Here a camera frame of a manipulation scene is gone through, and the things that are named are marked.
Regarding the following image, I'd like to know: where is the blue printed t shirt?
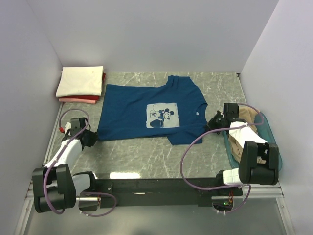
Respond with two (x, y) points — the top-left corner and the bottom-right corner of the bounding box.
(97, 75), (207, 145)

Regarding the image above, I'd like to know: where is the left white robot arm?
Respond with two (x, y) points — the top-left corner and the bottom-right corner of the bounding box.
(32, 117), (98, 213)

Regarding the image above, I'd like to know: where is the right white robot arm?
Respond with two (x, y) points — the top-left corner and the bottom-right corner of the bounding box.
(205, 103), (279, 195)

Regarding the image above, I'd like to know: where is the tan t shirt in bin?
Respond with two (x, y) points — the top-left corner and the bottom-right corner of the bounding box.
(228, 106), (258, 163)

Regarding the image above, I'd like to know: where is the teal plastic bin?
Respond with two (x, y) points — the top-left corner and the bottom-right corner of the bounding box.
(222, 113), (276, 168)

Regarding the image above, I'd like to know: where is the folded dark red t shirt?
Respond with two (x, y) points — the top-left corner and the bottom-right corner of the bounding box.
(58, 72), (107, 101)

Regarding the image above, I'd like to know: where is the folded pink t shirt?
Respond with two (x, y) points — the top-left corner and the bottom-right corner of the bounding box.
(59, 98), (97, 104)

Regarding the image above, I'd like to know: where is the folded cream t shirt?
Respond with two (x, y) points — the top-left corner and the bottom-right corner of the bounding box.
(56, 66), (104, 97)

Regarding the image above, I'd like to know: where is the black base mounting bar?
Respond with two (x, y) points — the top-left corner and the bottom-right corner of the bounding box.
(78, 177), (243, 211)

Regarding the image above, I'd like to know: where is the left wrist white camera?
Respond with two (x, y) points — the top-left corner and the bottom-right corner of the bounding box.
(59, 122), (71, 134)

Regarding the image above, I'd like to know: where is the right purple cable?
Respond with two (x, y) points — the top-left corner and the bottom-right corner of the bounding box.
(180, 103), (266, 215)

